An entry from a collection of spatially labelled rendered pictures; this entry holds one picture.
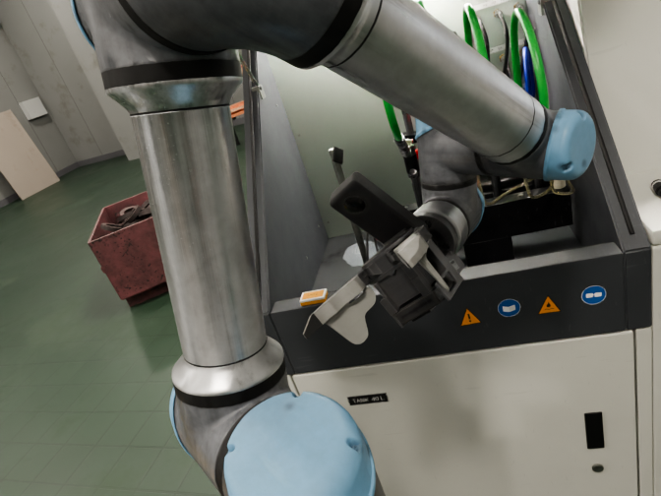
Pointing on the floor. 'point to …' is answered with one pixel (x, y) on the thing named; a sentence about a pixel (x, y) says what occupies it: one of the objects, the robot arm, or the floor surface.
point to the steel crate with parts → (130, 249)
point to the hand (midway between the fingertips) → (345, 299)
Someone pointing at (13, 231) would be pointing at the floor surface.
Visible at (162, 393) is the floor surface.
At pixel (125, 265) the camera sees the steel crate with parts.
